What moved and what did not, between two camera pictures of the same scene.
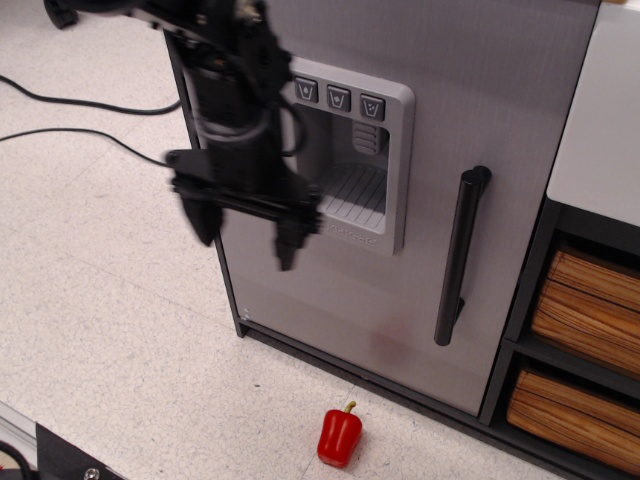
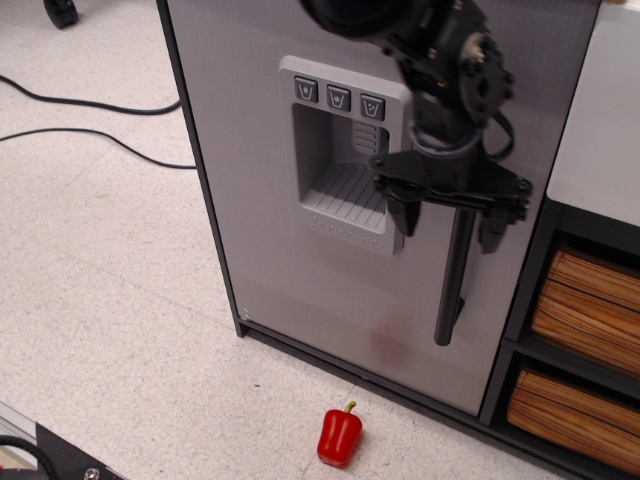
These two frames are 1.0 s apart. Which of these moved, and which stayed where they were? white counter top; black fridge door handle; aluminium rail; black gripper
Moved: black gripper
Stayed: black fridge door handle; aluminium rail; white counter top
